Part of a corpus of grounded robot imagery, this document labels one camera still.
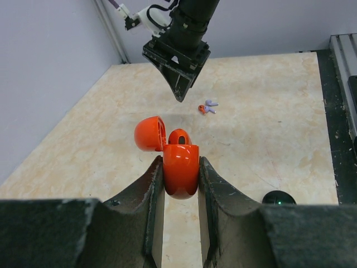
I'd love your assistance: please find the orange earbud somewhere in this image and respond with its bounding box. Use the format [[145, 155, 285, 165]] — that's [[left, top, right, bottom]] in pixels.
[[197, 104, 207, 114], [168, 128, 192, 145]]

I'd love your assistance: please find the left aluminium frame post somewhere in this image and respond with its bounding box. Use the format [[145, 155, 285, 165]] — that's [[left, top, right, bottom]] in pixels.
[[92, 0, 130, 64]]

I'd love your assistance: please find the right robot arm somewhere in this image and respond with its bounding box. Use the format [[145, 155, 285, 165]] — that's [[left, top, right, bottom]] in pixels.
[[142, 1, 219, 102]]

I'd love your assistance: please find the orange earbud charging case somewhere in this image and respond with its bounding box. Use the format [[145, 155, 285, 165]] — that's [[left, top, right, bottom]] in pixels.
[[134, 116, 200, 200]]

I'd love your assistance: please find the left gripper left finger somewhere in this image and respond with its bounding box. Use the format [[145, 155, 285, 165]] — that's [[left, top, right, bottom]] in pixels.
[[104, 156, 165, 267]]

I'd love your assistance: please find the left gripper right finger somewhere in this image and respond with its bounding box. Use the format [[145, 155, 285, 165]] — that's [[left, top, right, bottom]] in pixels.
[[198, 156, 264, 267]]

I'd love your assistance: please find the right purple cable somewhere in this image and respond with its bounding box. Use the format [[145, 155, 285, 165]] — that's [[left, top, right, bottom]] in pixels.
[[107, 0, 129, 12]]

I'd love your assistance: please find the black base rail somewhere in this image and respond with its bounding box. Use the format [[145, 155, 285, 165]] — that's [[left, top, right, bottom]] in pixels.
[[316, 33, 356, 204]]

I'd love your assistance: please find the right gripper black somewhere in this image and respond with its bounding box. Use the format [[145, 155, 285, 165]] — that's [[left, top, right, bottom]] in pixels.
[[142, 37, 211, 102]]

